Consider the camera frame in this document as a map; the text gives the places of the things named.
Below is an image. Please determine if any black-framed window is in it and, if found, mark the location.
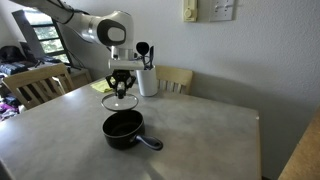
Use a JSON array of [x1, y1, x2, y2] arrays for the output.
[[23, 8, 73, 66]]

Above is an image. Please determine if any purple clothes pile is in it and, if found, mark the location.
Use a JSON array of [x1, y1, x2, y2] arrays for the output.
[[0, 101, 20, 122]]

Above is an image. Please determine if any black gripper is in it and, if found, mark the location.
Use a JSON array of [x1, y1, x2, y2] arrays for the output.
[[105, 69, 138, 99]]

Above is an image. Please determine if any white light switch plate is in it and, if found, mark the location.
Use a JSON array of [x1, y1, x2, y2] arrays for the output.
[[209, 0, 235, 23]]

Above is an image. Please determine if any black spatula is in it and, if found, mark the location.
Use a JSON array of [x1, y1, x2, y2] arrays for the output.
[[148, 45, 155, 70]]

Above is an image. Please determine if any glass lid with black knob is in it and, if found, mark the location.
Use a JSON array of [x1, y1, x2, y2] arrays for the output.
[[100, 87, 140, 112]]

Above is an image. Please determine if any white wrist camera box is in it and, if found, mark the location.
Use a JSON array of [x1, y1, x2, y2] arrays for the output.
[[107, 58, 145, 71]]

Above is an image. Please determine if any blue striped bedding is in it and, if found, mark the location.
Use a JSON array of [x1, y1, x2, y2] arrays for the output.
[[0, 60, 36, 76]]

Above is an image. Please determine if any light wooden chair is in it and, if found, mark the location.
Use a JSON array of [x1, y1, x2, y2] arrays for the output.
[[154, 64, 194, 96]]

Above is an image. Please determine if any grey leaning board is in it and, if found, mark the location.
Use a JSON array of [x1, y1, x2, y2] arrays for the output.
[[11, 9, 46, 61]]

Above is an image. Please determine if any yellowed wall thermostat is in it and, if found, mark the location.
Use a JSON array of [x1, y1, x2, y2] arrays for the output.
[[182, 0, 199, 24]]

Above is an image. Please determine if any black bag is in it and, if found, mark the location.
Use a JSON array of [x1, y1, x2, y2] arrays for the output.
[[0, 45, 26, 63]]

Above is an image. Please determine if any black pot with handle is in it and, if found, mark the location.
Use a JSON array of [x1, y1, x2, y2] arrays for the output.
[[101, 109, 164, 151]]

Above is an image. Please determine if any white utensil holder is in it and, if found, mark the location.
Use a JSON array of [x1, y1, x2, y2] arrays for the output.
[[135, 65, 159, 98]]

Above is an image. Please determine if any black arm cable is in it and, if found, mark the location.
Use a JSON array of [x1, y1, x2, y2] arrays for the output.
[[49, 0, 92, 25]]

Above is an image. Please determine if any wooden slat-back chair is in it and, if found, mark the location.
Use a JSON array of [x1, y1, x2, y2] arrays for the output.
[[2, 63, 76, 110]]

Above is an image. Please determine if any wooden cabinet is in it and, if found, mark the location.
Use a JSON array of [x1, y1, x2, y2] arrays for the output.
[[278, 108, 320, 180]]

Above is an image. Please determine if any black camera cable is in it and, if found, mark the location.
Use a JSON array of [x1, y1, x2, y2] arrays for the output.
[[134, 53, 155, 72]]

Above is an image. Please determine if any low wooden side table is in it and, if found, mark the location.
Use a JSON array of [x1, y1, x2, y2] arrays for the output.
[[68, 67, 93, 90]]

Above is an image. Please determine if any black ladle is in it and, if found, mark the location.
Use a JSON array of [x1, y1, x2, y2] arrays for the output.
[[135, 41, 150, 71]]

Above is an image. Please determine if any yellow cloth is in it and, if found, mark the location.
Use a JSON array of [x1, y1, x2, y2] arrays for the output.
[[90, 79, 114, 94]]

